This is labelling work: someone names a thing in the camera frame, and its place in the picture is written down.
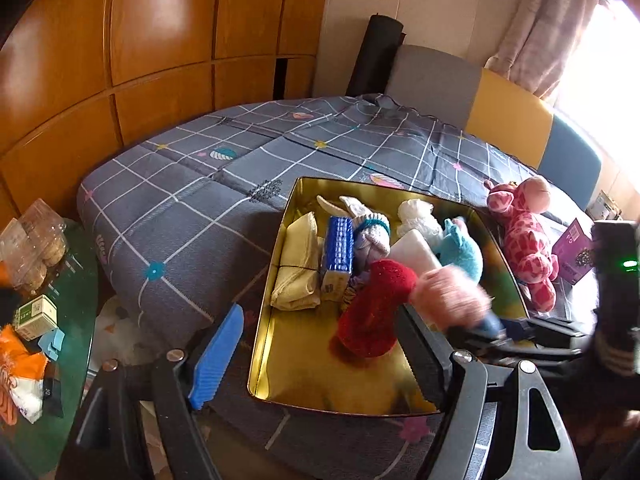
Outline gold tin box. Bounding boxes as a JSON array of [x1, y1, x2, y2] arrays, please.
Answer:
[[247, 176, 531, 417]]

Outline white plush toy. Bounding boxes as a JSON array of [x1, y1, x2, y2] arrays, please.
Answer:
[[397, 198, 443, 238]]

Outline bunny plush with knit hat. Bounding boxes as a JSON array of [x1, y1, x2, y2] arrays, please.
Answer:
[[316, 195, 392, 306]]

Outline bright window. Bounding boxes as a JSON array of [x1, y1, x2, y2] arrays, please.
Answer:
[[550, 0, 640, 161]]

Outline green glass side table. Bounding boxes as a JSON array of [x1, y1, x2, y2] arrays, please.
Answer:
[[0, 220, 100, 476]]

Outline jars on window shelf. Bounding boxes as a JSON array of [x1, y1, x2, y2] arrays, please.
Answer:
[[587, 190, 623, 221]]

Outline black rolled mat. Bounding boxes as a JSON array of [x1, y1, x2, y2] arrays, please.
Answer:
[[346, 14, 406, 97]]

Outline grey checked bedsheet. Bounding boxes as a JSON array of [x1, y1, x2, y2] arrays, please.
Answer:
[[76, 94, 601, 480]]

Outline white wet wipes packet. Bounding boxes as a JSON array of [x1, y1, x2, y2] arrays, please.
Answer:
[[390, 230, 441, 271]]

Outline purple cardboard box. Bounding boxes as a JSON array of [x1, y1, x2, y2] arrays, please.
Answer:
[[551, 217, 598, 286]]

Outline orange white snack packet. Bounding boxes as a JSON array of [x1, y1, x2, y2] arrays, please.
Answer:
[[0, 324, 48, 426]]

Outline red fuzzy sock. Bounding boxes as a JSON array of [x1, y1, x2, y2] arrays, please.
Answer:
[[336, 259, 418, 358]]

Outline light blue plastic clip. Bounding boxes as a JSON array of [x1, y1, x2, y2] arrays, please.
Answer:
[[37, 327, 67, 361]]

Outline wooden wardrobe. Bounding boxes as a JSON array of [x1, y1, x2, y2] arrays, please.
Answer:
[[0, 0, 333, 226]]

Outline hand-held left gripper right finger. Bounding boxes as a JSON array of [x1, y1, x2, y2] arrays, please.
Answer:
[[395, 302, 583, 480]]

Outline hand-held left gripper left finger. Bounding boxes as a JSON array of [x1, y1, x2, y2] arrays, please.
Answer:
[[62, 302, 246, 480]]

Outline white printed cloth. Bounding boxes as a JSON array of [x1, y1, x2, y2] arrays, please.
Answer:
[[92, 294, 166, 366]]

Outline teal plush toy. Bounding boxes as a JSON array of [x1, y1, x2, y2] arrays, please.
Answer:
[[434, 217, 484, 281]]

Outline yellow cloth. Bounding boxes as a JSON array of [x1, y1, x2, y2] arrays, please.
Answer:
[[270, 211, 322, 311]]

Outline beige patterned curtain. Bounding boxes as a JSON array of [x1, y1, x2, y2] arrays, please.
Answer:
[[484, 0, 608, 101]]

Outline small green white box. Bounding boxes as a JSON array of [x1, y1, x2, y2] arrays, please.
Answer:
[[12, 295, 60, 338]]

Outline blue tissue pack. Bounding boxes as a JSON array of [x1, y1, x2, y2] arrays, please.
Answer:
[[320, 215, 356, 302]]

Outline pink giraffe plush toy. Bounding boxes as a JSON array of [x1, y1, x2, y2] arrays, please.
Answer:
[[482, 176, 560, 312]]

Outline clear plastic cookie container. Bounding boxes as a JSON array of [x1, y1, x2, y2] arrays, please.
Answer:
[[0, 198, 68, 293]]

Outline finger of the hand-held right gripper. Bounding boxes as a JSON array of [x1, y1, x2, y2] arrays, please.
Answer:
[[495, 316, 593, 342], [447, 326, 588, 362]]

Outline pink towel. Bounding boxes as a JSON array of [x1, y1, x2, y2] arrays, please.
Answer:
[[410, 266, 503, 333]]

